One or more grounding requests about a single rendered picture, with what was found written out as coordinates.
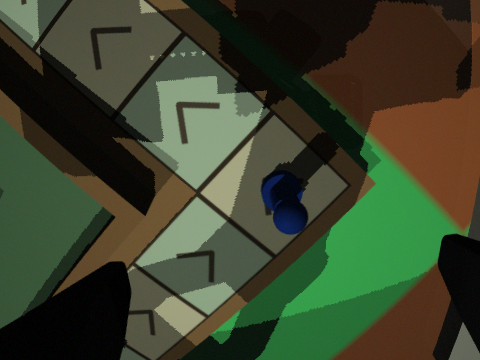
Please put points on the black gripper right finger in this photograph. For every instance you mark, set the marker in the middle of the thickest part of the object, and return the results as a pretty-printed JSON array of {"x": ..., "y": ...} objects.
[{"x": 459, "y": 264}]

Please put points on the blue pawn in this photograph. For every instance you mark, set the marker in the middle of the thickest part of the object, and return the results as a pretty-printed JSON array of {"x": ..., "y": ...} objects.
[{"x": 282, "y": 193}]

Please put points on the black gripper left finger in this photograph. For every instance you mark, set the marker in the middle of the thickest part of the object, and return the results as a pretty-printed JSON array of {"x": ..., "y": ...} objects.
[{"x": 86, "y": 321}]

